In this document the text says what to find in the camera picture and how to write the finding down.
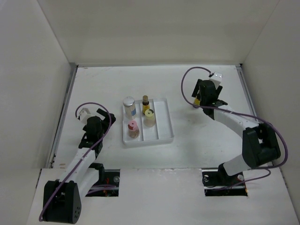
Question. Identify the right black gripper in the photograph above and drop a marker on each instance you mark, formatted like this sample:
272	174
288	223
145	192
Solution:
197	88

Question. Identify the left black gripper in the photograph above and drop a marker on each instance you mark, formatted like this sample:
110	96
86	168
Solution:
105	123

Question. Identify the tall yellow brown-capped bottle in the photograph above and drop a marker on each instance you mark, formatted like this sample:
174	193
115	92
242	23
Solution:
196	103

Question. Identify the white bottle silver cap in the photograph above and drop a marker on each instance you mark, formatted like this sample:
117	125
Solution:
129	107

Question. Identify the pink-capped spice jar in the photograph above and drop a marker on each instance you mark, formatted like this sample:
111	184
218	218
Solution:
133	129

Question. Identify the small yellow brown-capped bottle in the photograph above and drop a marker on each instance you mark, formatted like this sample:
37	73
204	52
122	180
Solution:
145	104

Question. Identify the yellow-capped spice jar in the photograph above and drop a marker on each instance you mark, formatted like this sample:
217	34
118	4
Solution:
149	118

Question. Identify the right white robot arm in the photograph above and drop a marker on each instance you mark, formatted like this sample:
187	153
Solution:
204	132

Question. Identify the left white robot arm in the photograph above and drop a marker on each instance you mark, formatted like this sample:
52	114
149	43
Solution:
62	198

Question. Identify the white three-compartment tray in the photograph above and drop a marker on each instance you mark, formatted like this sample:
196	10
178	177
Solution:
160	133

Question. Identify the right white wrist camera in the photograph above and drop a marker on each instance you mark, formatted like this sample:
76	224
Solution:
216	78

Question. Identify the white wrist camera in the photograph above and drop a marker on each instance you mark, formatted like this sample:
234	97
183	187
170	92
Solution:
84	115
216	78

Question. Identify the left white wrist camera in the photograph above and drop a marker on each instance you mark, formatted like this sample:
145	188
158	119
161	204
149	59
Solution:
84	115

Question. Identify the right aluminium frame rail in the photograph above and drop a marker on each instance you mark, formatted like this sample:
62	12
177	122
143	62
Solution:
245	89

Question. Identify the aluminium frame rail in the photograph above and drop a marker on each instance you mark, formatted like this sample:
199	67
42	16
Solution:
245	89
54	146

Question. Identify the left aluminium frame rail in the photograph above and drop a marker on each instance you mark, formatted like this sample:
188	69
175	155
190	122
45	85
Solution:
54	146

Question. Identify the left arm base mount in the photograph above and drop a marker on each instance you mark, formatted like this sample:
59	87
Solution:
107	184

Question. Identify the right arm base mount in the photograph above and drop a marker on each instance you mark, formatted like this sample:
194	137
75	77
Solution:
217	183

